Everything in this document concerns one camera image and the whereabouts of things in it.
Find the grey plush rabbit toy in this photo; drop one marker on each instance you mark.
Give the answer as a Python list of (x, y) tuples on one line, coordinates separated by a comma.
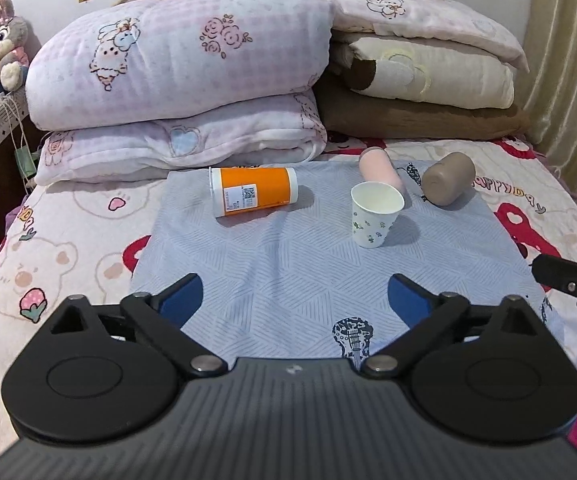
[(9, 40)]

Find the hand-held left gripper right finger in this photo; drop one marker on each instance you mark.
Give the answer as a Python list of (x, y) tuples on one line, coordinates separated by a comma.
[(406, 299)]

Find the pink checked quilt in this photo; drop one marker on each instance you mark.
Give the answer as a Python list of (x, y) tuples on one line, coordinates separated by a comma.
[(178, 50), (168, 140)]

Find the cream folded blanket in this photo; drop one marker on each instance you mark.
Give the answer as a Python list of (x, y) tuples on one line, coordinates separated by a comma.
[(458, 75)]

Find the beige curtain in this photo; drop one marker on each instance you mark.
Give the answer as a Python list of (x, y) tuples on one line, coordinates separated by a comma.
[(568, 70)]

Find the blue-grey patterned cloth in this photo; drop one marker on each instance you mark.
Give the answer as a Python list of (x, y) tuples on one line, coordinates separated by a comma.
[(278, 270)]

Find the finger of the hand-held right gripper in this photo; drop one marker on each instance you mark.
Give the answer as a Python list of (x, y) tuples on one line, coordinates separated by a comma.
[(566, 274)]

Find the green hanging pouch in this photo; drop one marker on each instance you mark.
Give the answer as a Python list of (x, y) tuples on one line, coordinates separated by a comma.
[(25, 162)]

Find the white floral paper cup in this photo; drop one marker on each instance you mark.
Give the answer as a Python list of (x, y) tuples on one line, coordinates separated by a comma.
[(368, 230)]

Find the pink cup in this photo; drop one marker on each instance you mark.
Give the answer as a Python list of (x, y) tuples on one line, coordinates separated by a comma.
[(376, 167)]

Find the folded pink cream brown quilts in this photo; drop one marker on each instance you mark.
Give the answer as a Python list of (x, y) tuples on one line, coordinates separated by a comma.
[(418, 15)]

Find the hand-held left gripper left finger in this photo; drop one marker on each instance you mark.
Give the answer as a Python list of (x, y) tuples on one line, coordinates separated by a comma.
[(184, 296)]

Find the orange cup with white lid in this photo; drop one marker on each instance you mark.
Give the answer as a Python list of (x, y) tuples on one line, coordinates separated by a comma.
[(258, 190)]

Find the brown cup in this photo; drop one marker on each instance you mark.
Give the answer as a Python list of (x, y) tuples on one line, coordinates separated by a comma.
[(448, 177)]

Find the brown folded blanket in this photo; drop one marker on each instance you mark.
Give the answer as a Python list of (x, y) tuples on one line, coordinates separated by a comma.
[(398, 117)]

